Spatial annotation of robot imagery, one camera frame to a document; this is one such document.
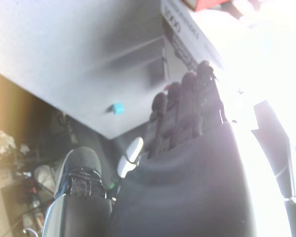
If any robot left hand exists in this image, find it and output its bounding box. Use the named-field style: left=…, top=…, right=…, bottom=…
left=41, top=60, right=288, bottom=237

